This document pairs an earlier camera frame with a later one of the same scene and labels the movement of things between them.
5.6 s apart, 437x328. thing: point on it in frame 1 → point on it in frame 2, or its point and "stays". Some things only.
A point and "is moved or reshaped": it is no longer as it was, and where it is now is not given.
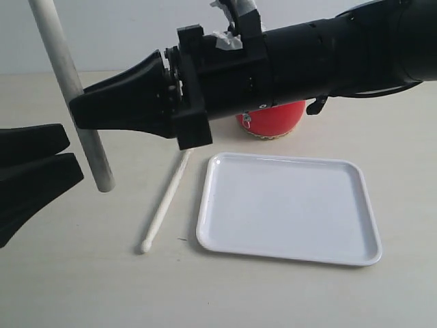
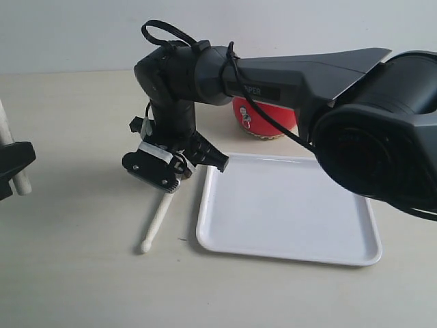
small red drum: [274, 121] stays
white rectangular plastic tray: [306, 208] stays
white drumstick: [168, 197] stays
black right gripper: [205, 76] → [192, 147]
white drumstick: [47, 16] is moved or reshaped
